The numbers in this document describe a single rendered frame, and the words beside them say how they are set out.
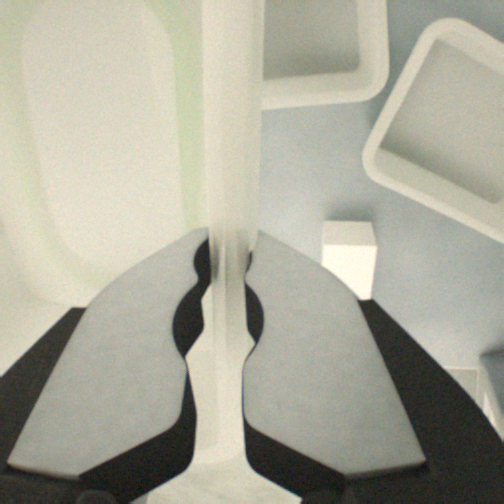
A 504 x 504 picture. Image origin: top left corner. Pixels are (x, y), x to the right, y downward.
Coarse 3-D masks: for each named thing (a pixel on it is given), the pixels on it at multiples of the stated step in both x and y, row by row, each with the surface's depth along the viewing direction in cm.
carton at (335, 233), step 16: (336, 224) 49; (352, 224) 49; (368, 224) 49; (336, 240) 46; (352, 240) 46; (368, 240) 46; (336, 256) 46; (352, 256) 46; (368, 256) 45; (336, 272) 47; (352, 272) 47; (368, 272) 47; (352, 288) 48; (368, 288) 48
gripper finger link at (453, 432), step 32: (384, 320) 8; (384, 352) 7; (416, 352) 7; (416, 384) 6; (448, 384) 6; (416, 416) 6; (448, 416) 6; (480, 416) 6; (448, 448) 5; (480, 448) 5; (352, 480) 5; (384, 480) 5; (416, 480) 5; (448, 480) 5; (480, 480) 5
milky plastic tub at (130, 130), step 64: (0, 0) 14; (64, 0) 14; (128, 0) 13; (192, 0) 13; (256, 0) 7; (0, 64) 15; (64, 64) 15; (128, 64) 15; (192, 64) 14; (256, 64) 8; (0, 128) 17; (64, 128) 17; (128, 128) 16; (192, 128) 16; (256, 128) 9; (0, 192) 19; (64, 192) 19; (128, 192) 18; (192, 192) 17; (256, 192) 10; (0, 256) 21; (64, 256) 21; (128, 256) 20; (0, 320) 21; (192, 384) 19
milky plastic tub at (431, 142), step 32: (448, 32) 32; (480, 32) 30; (416, 64) 32; (448, 64) 38; (480, 64) 37; (416, 96) 40; (448, 96) 40; (480, 96) 39; (384, 128) 36; (416, 128) 42; (448, 128) 41; (480, 128) 41; (384, 160) 42; (416, 160) 44; (448, 160) 43; (480, 160) 43; (416, 192) 39; (448, 192) 42; (480, 192) 45; (480, 224) 40
